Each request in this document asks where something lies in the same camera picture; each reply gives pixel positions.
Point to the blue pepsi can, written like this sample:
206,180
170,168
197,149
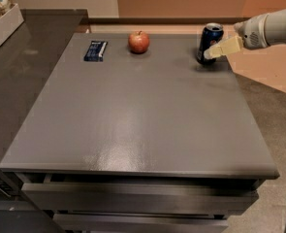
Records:
212,34

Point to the upper grey metal drawer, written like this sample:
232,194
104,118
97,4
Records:
140,198

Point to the grey metal drawer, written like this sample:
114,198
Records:
139,224
140,198

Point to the white tray box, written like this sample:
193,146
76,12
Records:
10,22

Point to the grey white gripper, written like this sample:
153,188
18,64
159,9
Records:
253,33

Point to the blue snack bar packet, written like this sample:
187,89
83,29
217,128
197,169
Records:
95,51

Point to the lower grey metal drawer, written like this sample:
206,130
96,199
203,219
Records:
139,224

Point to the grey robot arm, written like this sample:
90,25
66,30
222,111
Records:
275,28

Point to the red apple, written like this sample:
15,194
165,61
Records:
138,42

